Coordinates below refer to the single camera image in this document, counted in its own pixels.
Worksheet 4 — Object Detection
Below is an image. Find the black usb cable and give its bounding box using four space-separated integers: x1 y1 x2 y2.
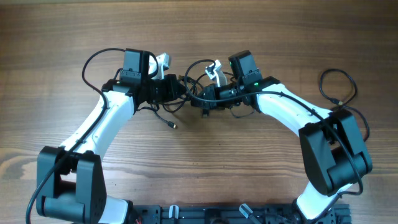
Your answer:
136 70 237 130
318 68 371 142

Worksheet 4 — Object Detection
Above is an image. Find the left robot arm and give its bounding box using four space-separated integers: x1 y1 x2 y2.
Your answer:
25 49 185 223

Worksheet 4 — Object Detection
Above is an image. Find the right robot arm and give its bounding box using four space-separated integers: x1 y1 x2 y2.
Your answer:
191 50 373 223

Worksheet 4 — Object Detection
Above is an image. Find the right camera black cable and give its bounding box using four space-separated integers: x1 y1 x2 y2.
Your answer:
183 58 364 215

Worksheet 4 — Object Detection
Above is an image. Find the camera black cable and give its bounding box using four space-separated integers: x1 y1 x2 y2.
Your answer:
183 58 364 215
25 47 159 224

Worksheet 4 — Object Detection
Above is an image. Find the left camera black cable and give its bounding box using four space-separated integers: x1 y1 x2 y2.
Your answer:
25 47 159 224

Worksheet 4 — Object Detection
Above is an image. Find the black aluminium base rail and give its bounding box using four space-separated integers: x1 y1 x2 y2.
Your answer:
130 203 352 224

